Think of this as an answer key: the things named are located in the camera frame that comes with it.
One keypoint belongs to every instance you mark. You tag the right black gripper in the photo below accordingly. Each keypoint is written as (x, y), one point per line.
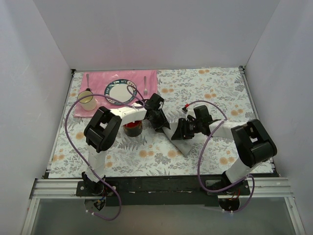
(184, 129)

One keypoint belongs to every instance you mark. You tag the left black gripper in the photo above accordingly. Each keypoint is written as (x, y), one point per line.
(159, 120)

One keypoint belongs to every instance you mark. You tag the grey cloth napkin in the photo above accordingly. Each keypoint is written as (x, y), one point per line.
(184, 146)

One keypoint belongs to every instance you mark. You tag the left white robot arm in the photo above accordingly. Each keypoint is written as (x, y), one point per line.
(103, 128)

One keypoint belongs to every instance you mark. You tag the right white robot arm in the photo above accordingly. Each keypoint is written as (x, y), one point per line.
(253, 144)

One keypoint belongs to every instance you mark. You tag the floral tablecloth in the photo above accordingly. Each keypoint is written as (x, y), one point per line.
(223, 91)

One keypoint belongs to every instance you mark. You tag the dark jar red lid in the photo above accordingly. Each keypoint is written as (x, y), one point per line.
(133, 129)

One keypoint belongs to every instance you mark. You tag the silver fork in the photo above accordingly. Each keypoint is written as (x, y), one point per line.
(145, 86)

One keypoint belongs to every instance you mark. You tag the pink placemat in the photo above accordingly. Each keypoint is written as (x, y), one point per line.
(98, 81)

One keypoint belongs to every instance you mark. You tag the white plate patterned rim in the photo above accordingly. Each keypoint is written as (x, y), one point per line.
(122, 90)

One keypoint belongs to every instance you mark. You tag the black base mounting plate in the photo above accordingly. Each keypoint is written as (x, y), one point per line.
(162, 190)

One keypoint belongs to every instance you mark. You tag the cream enamel mug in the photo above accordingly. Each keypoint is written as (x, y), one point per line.
(87, 101)

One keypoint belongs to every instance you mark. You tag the silver spoon on placemat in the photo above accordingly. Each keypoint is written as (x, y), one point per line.
(87, 79)

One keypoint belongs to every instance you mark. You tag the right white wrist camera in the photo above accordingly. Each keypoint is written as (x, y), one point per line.
(189, 112)

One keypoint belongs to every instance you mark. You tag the aluminium frame rail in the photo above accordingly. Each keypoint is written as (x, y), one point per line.
(265, 187)

